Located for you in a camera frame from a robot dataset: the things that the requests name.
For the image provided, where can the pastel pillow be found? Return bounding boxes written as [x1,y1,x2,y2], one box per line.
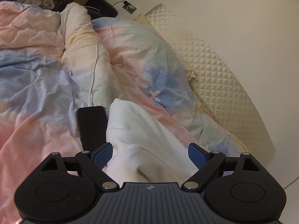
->
[91,17,249,154]

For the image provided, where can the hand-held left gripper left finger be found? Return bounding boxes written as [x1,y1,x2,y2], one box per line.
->
[41,142,119,192]

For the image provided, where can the black smartphone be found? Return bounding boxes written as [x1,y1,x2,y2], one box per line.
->
[77,106,109,152]

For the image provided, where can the pastel duvet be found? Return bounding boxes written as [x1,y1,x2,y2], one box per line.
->
[0,1,122,217]

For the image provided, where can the white charging cable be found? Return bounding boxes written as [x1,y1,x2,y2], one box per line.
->
[88,16,122,107]

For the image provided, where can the black wall charger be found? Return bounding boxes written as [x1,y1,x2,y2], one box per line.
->
[112,0,136,13]

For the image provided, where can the cream sweatpants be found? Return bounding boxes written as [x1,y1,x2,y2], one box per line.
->
[106,98,199,183]

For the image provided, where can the cream quilted cushion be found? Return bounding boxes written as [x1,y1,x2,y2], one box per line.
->
[138,3,276,164]

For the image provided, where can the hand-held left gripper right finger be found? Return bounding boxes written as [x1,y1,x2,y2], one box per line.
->
[181,142,261,192]

